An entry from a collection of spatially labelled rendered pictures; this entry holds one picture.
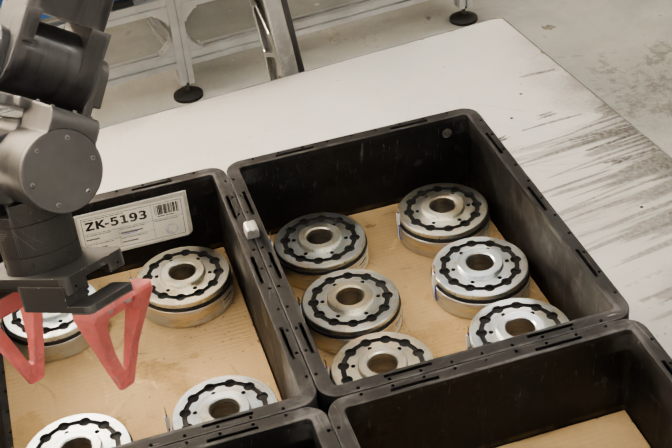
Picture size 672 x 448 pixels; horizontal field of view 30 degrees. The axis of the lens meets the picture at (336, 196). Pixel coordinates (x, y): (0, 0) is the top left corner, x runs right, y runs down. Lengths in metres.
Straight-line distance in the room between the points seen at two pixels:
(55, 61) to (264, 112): 1.04
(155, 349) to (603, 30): 2.44
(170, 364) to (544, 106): 0.82
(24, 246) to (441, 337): 0.52
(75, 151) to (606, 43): 2.77
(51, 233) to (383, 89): 1.10
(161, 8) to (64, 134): 2.42
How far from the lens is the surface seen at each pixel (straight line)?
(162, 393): 1.28
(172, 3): 3.28
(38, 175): 0.85
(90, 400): 1.29
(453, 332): 1.30
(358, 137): 1.42
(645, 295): 1.56
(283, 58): 2.17
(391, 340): 1.25
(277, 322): 1.18
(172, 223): 1.42
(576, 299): 1.27
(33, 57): 0.92
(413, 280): 1.37
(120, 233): 1.41
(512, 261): 1.34
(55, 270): 0.93
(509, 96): 1.93
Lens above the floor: 1.70
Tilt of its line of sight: 35 degrees down
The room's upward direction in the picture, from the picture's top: 6 degrees counter-clockwise
